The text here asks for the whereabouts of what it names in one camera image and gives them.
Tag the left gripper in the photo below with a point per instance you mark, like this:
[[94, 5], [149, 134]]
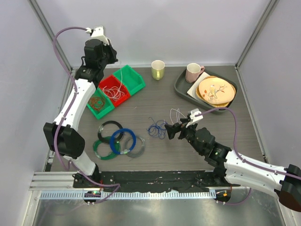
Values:
[[112, 52]]

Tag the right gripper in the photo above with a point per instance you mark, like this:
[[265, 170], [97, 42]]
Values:
[[176, 127]]

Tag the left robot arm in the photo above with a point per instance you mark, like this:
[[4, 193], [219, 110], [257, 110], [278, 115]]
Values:
[[62, 134]]

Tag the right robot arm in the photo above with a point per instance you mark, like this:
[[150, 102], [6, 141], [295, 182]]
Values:
[[230, 167]]

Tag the red bin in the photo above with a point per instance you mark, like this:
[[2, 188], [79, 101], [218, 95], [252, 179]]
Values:
[[114, 90]]

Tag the white napkin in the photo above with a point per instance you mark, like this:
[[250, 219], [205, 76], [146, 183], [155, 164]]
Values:
[[192, 90]]

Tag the dark grey tray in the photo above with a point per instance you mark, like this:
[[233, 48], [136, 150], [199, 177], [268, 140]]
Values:
[[181, 86]]

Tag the lower wooden plate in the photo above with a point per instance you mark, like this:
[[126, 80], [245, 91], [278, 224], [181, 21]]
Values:
[[200, 96]]

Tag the far green bin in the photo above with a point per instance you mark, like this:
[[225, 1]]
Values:
[[132, 80]]

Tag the green bin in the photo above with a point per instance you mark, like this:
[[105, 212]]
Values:
[[99, 104], [132, 80]]

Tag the near green bin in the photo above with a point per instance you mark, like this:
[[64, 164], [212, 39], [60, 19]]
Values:
[[99, 104]]

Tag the bird pattern plate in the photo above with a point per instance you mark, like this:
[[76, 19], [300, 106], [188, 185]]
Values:
[[216, 90]]

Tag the yellow-green mug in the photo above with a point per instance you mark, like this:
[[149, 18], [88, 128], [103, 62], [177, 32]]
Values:
[[157, 69]]

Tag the pink mug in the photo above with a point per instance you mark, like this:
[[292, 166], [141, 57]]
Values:
[[193, 71]]

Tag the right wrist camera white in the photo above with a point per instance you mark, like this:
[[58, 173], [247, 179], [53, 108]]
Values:
[[194, 117]]

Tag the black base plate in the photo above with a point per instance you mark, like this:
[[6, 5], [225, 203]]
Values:
[[185, 181]]

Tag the slotted cable duct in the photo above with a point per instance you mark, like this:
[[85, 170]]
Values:
[[95, 195]]

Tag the left aluminium frame post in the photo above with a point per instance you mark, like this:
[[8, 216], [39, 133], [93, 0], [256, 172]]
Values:
[[51, 35]]

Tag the aluminium frame post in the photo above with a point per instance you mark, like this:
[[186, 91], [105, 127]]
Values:
[[257, 30], [51, 35]]

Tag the right aluminium frame post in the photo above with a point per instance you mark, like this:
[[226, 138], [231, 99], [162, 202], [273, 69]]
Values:
[[257, 30]]

